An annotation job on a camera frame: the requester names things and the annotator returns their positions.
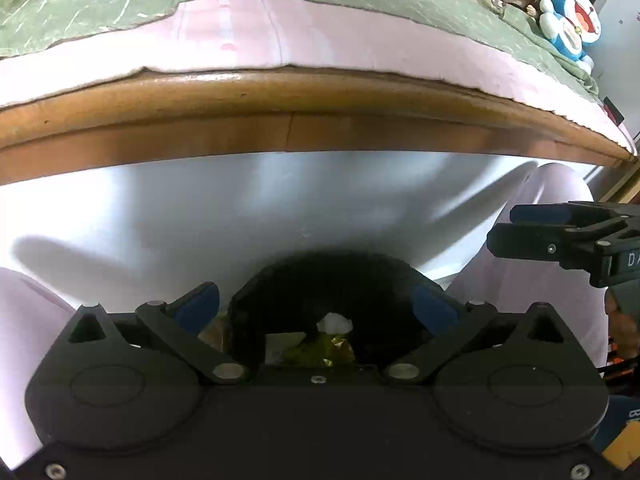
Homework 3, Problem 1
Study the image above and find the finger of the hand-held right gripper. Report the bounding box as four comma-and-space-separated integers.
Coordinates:
510, 201, 634, 234
487, 223, 602, 269

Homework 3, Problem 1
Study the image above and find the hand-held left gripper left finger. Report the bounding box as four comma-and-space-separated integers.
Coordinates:
65, 281, 251, 387

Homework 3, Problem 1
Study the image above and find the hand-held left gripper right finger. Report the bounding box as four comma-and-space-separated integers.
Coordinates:
381, 280, 577, 387

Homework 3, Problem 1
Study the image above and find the black trash bin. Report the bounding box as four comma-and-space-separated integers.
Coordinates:
227, 249, 446, 367

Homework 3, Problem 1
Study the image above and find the yellow-green plastic bag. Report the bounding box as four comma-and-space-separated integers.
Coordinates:
282, 335, 357, 367

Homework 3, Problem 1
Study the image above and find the person's right hand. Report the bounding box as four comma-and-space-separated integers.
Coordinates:
604, 290, 640, 354

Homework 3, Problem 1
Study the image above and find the white crumpled tissue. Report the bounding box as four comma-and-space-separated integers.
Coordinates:
316, 312, 354, 335

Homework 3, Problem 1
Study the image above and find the white furniture panel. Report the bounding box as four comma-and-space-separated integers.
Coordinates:
0, 152, 597, 466

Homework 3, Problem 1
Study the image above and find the small red box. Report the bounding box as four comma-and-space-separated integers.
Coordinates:
602, 97, 626, 126

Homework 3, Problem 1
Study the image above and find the blue cat plush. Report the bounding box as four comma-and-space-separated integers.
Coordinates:
537, 0, 604, 74

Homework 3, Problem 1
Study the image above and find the wooden table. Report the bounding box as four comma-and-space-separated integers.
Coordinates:
0, 67, 640, 189

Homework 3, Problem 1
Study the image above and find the pink table mat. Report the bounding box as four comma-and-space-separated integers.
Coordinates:
0, 0, 640, 157

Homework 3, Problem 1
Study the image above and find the green checked cloth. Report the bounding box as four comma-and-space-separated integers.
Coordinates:
0, 0, 601, 97

